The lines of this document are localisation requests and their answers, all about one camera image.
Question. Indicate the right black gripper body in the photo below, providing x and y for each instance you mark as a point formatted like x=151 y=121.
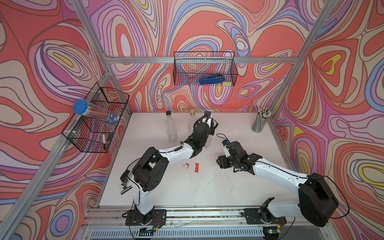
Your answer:
x=228 y=162

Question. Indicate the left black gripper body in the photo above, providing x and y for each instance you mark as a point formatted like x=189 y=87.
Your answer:
x=208 y=131

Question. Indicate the clear bottle red label cork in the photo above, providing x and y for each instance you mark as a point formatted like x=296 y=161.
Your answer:
x=191 y=122

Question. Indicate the clear bottle blue label cork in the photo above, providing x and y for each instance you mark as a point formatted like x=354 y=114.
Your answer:
x=208 y=142

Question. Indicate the clear bottle with black cap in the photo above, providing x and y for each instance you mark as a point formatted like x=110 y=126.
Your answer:
x=171 y=127

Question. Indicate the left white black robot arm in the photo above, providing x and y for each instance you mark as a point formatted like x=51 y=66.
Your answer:
x=150 y=169

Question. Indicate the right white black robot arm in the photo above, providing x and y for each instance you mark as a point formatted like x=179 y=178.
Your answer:
x=313 y=201

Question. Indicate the metal cup with pencils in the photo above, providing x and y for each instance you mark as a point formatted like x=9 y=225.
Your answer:
x=261 y=119

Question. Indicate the blue tool in basket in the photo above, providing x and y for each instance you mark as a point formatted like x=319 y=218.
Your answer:
x=212 y=79

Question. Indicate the grey black stapler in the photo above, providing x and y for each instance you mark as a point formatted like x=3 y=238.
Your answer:
x=125 y=176

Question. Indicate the black marker in basket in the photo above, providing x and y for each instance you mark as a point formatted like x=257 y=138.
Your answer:
x=104 y=142

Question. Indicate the clear tube with blue cap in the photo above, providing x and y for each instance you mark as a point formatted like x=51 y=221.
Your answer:
x=90 y=110

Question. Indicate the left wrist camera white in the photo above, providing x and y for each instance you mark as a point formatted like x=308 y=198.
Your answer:
x=207 y=117

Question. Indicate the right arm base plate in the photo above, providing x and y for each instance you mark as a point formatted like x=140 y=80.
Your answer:
x=257 y=216

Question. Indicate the black wire basket back wall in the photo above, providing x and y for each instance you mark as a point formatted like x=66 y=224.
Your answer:
x=191 y=66

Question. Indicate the black wire basket wall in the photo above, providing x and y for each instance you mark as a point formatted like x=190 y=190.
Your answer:
x=191 y=66
x=86 y=133

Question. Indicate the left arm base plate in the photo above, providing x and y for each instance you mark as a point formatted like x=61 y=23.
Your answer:
x=156 y=217

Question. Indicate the black wire basket left wall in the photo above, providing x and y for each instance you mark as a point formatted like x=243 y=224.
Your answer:
x=86 y=133

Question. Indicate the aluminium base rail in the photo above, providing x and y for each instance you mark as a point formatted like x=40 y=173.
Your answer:
x=178 y=217

